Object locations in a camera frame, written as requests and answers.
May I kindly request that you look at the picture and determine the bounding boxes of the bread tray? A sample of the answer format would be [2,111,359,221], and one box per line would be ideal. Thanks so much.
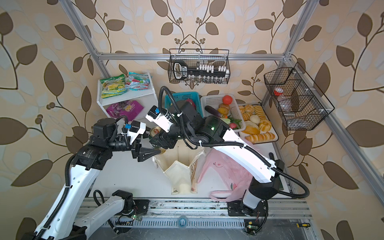
[239,105,279,145]

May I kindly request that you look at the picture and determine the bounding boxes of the cream canvas tote bag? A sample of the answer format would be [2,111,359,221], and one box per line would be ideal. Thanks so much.
[153,140,205,195]

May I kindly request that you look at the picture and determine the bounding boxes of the black wire basket with bottles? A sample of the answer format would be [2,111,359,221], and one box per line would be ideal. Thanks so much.
[168,48,231,88]

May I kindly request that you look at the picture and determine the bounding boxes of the purple snack bag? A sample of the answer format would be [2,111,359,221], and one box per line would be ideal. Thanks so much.
[107,100,144,121]

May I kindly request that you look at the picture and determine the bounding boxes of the red tomato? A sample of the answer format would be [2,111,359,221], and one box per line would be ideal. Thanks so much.
[222,95,233,106]

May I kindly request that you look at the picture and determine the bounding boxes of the small yellow handled screwdriver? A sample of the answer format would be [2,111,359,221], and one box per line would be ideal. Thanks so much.
[281,223,311,228]

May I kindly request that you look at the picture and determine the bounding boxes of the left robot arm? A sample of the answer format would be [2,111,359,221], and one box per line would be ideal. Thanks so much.
[22,118,158,240]

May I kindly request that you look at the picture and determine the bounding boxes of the pink plastic grocery bag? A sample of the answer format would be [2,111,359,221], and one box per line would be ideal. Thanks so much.
[197,149,253,203]

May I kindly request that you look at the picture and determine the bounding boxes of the teal plastic fruit basket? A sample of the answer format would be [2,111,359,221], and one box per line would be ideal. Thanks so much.
[173,92,203,116]

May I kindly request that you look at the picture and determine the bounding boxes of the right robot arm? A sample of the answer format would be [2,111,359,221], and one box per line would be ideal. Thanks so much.
[146,86,310,214]

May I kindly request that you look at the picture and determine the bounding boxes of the green label can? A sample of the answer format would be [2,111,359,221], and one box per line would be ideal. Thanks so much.
[149,127,162,139]

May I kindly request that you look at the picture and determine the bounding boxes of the green snack bag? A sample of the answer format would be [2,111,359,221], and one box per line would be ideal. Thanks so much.
[100,74,128,99]

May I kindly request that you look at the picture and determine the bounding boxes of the white two-tier shelf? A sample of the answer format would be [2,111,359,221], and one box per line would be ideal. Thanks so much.
[97,71,158,120]

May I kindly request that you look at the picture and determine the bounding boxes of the teal red snack bag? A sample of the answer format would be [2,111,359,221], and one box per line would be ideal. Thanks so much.
[125,72,150,91]

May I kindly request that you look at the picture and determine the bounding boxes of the white plastic vegetable basket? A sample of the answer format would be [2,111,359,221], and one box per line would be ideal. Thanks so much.
[201,94,246,132]

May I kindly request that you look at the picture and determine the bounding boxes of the purple eggplant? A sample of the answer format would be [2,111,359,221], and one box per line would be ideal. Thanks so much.
[205,106,223,118]

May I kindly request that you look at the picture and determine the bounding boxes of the black wire wall basket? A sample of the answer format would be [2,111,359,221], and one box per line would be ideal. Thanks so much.
[264,63,335,131]

